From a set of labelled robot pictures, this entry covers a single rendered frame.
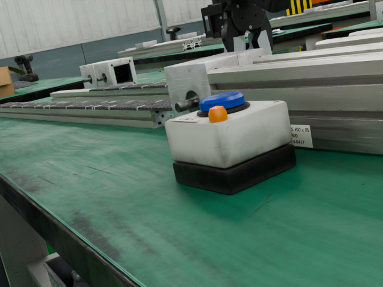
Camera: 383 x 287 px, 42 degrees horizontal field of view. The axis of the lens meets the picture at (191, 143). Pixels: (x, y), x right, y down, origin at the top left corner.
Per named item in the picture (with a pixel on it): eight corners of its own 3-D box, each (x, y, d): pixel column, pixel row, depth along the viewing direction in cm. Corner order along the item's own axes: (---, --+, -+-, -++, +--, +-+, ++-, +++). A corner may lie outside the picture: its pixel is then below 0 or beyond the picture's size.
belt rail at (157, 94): (52, 102, 166) (49, 93, 165) (63, 99, 168) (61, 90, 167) (244, 99, 87) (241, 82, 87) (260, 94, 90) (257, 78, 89)
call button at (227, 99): (193, 122, 45) (189, 100, 44) (227, 111, 47) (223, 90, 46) (221, 123, 41) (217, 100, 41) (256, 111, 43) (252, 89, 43)
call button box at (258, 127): (175, 183, 46) (161, 118, 45) (251, 152, 51) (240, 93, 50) (231, 196, 40) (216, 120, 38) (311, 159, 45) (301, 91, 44)
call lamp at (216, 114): (206, 122, 40) (203, 107, 40) (220, 117, 41) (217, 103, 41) (217, 123, 39) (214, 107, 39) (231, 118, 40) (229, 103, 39)
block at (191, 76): (163, 143, 65) (147, 71, 63) (233, 118, 72) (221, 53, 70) (204, 147, 58) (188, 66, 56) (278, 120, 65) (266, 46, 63)
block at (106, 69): (93, 95, 160) (86, 65, 158) (123, 87, 166) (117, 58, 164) (107, 94, 152) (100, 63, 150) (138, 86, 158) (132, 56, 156)
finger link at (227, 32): (241, 62, 86) (241, 11, 85) (248, 62, 85) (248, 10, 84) (220, 61, 83) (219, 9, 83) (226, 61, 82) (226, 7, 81)
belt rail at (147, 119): (-6, 116, 155) (-9, 107, 155) (7, 113, 157) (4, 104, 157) (154, 128, 77) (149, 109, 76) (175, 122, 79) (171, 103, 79)
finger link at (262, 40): (259, 77, 94) (242, 31, 91) (281, 76, 89) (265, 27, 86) (247, 85, 93) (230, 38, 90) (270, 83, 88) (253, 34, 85)
